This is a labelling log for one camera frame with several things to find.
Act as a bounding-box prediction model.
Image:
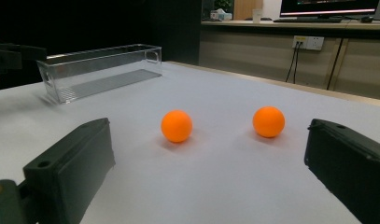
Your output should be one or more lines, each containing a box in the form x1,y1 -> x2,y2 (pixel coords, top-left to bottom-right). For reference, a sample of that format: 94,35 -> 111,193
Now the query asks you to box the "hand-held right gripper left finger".
22,117 -> 116,224

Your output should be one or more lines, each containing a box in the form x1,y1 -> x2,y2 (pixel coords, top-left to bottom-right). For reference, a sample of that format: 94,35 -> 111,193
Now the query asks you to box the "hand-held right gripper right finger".
303,118 -> 380,224

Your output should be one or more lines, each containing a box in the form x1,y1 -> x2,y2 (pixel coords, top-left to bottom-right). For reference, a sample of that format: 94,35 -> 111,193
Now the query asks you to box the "clear plastic storage box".
36,43 -> 163,105

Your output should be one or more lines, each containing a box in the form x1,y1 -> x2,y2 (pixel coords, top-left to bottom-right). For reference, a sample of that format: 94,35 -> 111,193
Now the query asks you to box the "orange ping-pong ball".
161,109 -> 193,144
252,105 -> 286,139

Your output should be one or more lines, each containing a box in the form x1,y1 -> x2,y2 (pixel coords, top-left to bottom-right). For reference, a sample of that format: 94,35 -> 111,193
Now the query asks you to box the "white power outlet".
291,35 -> 325,51

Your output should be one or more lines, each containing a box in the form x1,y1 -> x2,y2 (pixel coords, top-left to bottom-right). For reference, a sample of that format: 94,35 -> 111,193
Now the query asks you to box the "long wooden desk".
199,20 -> 380,101

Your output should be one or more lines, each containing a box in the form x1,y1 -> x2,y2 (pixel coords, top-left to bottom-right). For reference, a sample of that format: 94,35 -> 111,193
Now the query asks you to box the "white table cover sheet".
0,61 -> 380,224

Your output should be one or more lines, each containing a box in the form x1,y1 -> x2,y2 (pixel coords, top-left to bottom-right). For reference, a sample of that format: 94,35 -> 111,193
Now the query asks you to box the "black keyboard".
273,17 -> 344,24

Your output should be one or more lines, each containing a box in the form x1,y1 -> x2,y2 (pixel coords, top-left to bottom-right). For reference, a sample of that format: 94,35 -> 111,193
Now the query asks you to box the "black computer monitor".
279,0 -> 380,18

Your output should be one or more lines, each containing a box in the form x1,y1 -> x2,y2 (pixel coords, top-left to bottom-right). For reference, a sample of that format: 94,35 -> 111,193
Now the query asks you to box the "white cup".
252,8 -> 263,24

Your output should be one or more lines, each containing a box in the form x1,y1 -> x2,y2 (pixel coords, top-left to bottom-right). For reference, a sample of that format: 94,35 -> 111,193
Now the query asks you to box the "wooden door panel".
233,0 -> 264,21

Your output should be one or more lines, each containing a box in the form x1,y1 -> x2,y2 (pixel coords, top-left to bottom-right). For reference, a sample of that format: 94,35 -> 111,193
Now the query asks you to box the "tissue box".
210,8 -> 233,21

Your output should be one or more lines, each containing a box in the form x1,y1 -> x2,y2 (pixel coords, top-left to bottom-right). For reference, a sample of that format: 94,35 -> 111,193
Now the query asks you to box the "green plant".
214,0 -> 234,12

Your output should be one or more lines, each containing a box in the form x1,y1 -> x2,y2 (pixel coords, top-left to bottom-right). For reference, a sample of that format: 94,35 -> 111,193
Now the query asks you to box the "black power cable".
292,41 -> 303,85
285,41 -> 301,83

